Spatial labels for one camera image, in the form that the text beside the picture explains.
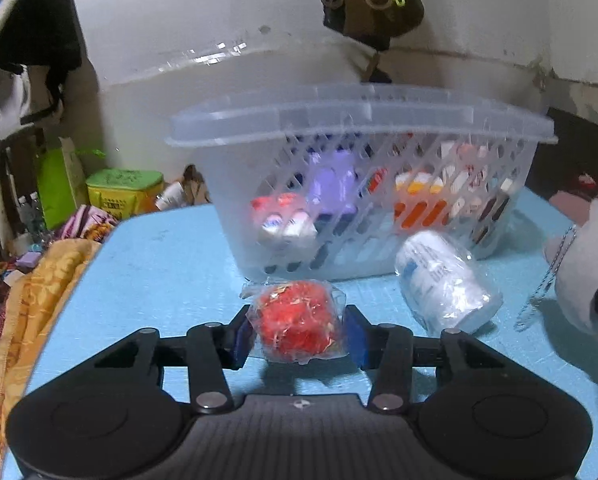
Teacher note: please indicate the small purple box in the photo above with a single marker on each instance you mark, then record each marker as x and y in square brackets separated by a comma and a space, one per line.
[30, 259]

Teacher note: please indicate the green paper bag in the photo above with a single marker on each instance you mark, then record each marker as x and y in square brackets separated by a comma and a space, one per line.
[54, 185]

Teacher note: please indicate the orange and white packet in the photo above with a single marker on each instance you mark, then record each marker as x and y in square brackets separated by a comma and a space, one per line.
[419, 210]

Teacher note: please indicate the white tube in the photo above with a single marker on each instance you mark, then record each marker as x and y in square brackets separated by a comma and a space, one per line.
[170, 196]

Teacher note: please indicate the clear plastic basket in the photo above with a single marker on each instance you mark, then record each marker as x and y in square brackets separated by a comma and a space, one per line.
[239, 170]

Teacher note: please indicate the yellow-green box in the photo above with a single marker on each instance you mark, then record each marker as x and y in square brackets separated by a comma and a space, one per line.
[124, 195]

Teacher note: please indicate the pink tissue pack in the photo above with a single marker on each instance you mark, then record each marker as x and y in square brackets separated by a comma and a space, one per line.
[279, 220]

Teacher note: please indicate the dark wooden headboard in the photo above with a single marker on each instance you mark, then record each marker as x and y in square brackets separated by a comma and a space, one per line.
[584, 135]

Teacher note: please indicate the white black-trimmed bag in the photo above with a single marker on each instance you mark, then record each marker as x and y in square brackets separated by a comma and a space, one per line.
[14, 95]

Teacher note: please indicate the clear plastic bottle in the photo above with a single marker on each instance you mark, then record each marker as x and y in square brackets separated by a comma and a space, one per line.
[25, 210]
[38, 212]

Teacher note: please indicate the yellow patterned blanket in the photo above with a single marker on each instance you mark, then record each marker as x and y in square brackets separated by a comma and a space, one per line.
[39, 290]

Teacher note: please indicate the plastic-wrapped white roll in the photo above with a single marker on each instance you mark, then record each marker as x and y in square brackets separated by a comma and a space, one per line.
[439, 280]

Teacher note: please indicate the large white red box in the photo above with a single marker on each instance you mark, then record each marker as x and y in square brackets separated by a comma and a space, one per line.
[471, 160]

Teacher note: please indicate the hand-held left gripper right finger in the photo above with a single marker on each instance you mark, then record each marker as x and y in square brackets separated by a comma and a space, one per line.
[357, 346]

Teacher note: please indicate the brown paper bag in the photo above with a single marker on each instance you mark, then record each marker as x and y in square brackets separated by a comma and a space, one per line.
[195, 187]

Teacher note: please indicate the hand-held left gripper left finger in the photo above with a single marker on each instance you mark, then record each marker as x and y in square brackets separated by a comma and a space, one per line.
[239, 342]

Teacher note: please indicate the brown hanging bag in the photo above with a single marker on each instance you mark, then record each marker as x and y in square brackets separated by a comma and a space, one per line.
[374, 22]

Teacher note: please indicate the plastic-wrapped red snack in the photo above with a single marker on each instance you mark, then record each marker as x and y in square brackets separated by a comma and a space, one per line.
[294, 320]

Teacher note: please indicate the black garment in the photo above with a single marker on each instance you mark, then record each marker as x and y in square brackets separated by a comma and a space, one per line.
[44, 35]

